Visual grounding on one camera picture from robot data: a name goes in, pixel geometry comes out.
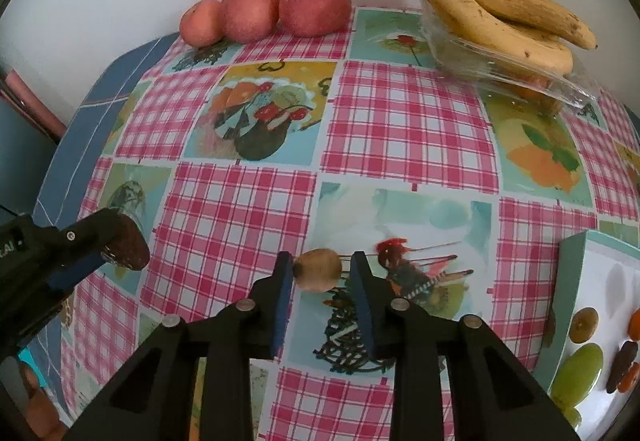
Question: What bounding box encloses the dark brown avocado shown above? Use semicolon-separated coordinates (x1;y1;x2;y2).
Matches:
101;213;150;272

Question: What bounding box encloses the green apple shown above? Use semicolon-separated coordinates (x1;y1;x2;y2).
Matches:
550;343;603;411
562;407;582;430

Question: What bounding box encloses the brown kiwi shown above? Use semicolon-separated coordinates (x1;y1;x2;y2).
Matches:
293;248;342;293
568;307;599;345

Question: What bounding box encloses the small orange tangerine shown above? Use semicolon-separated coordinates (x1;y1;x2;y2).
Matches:
627;309;640;343

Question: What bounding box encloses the person left hand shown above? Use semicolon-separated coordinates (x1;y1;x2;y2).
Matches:
20;362;67;441

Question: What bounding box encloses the small tangerine on tray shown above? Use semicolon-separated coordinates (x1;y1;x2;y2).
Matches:
617;362;640;393

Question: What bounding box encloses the dark avocado on tray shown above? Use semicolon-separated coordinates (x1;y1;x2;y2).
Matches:
605;340;638;393

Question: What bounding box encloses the white tray teal rim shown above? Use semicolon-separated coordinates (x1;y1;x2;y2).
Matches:
533;230;639;440

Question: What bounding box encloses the small red apple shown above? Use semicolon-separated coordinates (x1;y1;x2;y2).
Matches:
179;0;224;48

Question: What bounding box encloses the checkered fruit print tablecloth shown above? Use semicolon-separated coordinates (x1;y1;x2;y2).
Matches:
35;8;639;423

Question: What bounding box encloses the middle red apple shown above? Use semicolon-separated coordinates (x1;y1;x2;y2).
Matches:
219;0;279;43

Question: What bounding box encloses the clear plastic container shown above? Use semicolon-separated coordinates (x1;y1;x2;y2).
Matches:
421;1;601;115

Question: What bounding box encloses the large red apple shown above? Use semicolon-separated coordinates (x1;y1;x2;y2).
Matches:
279;0;352;38

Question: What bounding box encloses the lower yellow banana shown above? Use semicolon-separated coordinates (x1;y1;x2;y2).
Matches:
427;0;574;75

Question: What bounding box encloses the yellow banana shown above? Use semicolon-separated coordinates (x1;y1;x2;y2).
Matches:
475;0;598;50
427;0;574;75

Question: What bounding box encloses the upper yellow banana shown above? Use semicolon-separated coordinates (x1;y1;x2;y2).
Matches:
475;0;598;50

